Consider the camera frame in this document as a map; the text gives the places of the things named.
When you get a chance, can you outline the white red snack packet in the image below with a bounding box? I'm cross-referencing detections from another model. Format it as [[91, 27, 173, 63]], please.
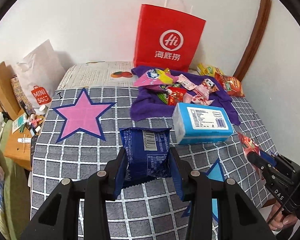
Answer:
[[238, 132, 264, 180]]

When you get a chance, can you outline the dark blue snack packet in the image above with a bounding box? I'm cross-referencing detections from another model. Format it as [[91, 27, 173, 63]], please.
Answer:
[[120, 127, 171, 188]]

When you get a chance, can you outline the pink peach snack packet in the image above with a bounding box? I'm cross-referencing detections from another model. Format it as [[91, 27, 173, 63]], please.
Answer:
[[183, 93, 193, 103]]

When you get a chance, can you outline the red candy packet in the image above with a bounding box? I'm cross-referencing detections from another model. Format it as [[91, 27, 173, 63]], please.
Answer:
[[167, 87, 187, 106]]

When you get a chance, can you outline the panda pink snack packet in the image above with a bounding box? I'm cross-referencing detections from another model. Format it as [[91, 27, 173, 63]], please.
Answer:
[[193, 78, 219, 100]]

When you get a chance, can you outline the pale pink nougat packet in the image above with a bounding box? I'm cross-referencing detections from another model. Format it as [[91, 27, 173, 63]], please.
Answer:
[[177, 74, 197, 91]]

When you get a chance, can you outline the pink yellow snack bag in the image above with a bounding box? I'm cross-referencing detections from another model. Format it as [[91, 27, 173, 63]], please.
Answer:
[[133, 68, 178, 92]]

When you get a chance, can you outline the strawberry white snack packet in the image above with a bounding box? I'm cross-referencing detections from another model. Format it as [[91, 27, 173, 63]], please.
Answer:
[[191, 95, 214, 106]]

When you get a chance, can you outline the green snack packet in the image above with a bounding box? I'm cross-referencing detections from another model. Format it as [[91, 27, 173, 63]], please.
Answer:
[[157, 93, 169, 105]]

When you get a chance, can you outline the person right hand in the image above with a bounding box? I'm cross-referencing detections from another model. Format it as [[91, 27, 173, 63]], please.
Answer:
[[267, 202, 298, 231]]

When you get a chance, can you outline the blue star sticker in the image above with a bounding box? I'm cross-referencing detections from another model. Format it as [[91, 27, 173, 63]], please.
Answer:
[[180, 159, 224, 225]]

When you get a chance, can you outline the blue tissue box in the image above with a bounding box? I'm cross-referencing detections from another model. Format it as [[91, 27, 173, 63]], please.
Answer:
[[172, 102, 234, 145]]

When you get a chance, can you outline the checkered grey tablecloth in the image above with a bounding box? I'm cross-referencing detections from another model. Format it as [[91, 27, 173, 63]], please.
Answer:
[[31, 87, 276, 239]]

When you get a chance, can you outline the pink star sticker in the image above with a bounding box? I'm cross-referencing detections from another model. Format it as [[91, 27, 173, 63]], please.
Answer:
[[53, 88, 116, 142]]

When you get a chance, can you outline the purple towel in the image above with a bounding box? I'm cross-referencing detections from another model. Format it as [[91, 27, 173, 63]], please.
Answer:
[[130, 66, 241, 125]]

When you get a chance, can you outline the orange chips bag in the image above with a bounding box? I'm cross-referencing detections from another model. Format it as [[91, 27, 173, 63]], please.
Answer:
[[215, 73, 245, 97]]

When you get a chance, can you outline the fruit print white cloth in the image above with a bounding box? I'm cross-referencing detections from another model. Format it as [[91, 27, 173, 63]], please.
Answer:
[[57, 61, 138, 90]]

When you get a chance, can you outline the yellow chips bag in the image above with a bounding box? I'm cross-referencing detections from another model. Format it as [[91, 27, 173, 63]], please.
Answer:
[[197, 63, 224, 77]]

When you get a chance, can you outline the white Miniso plastic bag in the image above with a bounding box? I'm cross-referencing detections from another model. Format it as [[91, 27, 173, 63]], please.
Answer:
[[13, 40, 65, 108]]

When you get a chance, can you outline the red paper shopping bag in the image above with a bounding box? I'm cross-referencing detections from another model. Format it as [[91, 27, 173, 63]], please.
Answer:
[[133, 0, 206, 72]]

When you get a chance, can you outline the wooden bedside furniture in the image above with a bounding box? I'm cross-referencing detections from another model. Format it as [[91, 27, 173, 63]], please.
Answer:
[[0, 61, 21, 120]]

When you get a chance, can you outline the brown wooden door frame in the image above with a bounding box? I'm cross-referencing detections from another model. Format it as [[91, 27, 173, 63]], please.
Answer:
[[234, 0, 271, 81]]

